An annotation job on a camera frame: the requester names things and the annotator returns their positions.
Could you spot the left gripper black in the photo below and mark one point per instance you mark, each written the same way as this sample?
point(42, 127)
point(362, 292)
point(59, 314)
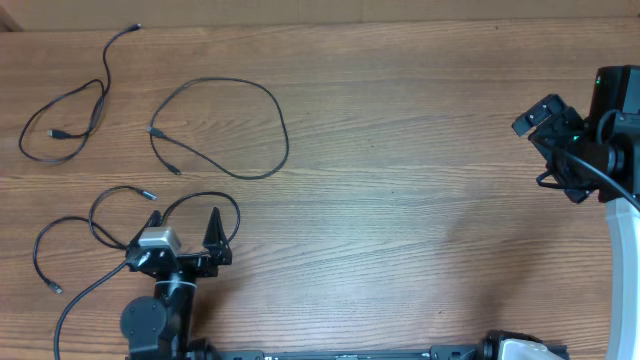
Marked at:
point(205, 267)

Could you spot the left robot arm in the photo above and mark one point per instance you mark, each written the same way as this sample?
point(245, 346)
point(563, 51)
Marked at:
point(159, 326)

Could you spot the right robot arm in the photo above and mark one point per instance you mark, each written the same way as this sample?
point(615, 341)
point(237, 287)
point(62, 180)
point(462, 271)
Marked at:
point(599, 154)

